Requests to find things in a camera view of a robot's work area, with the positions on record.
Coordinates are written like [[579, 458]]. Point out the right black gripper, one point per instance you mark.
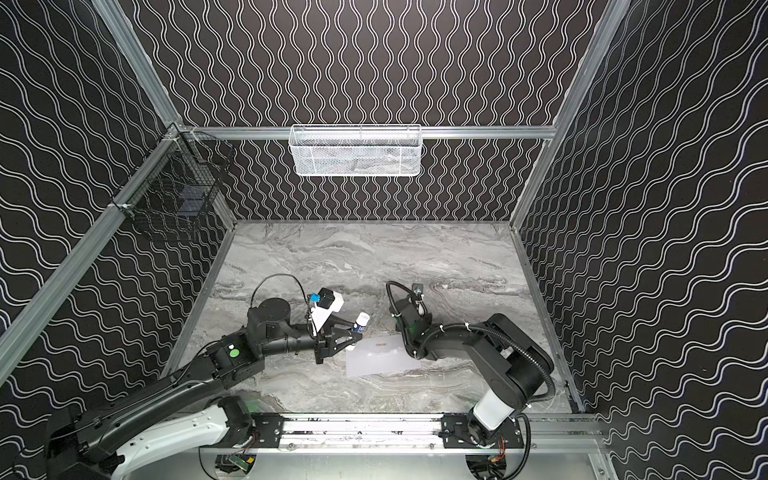
[[411, 318]]

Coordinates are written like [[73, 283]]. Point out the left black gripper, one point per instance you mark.
[[321, 348]]

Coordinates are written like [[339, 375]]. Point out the blue white glue stick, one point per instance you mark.
[[361, 323]]

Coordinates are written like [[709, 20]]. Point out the lavender envelope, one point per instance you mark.
[[379, 355]]

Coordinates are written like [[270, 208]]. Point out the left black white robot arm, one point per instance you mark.
[[190, 407]]

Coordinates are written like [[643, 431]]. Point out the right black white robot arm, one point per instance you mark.
[[516, 369]]

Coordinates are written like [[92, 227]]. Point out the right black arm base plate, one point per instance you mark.
[[464, 431]]

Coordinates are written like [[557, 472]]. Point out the aluminium front rail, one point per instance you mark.
[[311, 433]]

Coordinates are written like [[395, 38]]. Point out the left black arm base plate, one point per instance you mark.
[[265, 431]]

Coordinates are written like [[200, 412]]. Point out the white wire mesh basket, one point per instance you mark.
[[356, 150]]

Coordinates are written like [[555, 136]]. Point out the black wire basket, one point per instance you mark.
[[176, 202]]

